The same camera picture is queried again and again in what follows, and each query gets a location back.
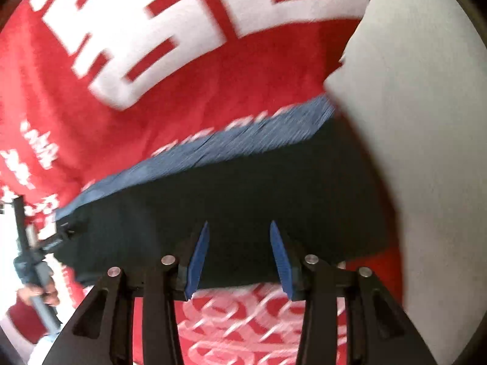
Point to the cream pillow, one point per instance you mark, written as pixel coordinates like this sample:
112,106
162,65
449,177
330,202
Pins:
413,81

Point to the person's left hand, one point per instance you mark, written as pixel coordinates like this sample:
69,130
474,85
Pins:
48,294

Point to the black pants with patterned waistband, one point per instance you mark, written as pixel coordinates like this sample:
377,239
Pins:
303,170

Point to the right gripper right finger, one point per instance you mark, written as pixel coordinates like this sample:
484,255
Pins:
377,329

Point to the red blanket with white characters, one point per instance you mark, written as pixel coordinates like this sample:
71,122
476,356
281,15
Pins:
90,88

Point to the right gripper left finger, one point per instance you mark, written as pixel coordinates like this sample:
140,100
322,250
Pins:
101,330

